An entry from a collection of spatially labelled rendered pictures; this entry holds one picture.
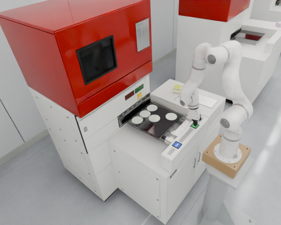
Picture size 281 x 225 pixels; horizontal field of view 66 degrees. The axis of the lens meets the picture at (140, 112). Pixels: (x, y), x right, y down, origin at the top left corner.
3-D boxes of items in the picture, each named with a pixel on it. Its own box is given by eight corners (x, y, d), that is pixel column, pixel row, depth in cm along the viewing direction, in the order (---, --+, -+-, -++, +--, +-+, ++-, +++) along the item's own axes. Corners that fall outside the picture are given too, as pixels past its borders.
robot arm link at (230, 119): (245, 135, 143) (254, 107, 128) (228, 149, 135) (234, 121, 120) (229, 126, 151) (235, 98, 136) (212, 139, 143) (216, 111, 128)
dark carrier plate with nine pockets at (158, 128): (127, 121, 193) (127, 121, 193) (150, 102, 212) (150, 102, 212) (158, 138, 175) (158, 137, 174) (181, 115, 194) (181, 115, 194)
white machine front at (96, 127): (86, 153, 177) (74, 115, 152) (148, 104, 223) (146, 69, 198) (88, 155, 175) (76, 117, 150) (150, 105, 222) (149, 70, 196)
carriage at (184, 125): (164, 144, 175) (164, 141, 173) (187, 120, 196) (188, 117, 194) (172, 148, 171) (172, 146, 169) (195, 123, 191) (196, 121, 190)
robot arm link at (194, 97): (193, 107, 157) (201, 102, 161) (191, 91, 150) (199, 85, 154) (184, 104, 163) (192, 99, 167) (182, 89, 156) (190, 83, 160)
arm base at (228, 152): (247, 154, 154) (253, 135, 142) (230, 168, 146) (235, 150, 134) (224, 139, 166) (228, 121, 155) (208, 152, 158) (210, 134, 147)
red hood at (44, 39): (27, 85, 187) (-6, 13, 150) (98, 52, 233) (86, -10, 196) (81, 119, 148) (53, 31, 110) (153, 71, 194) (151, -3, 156)
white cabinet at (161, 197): (118, 192, 238) (106, 140, 187) (168, 140, 293) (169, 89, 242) (166, 230, 204) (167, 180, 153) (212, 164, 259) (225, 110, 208)
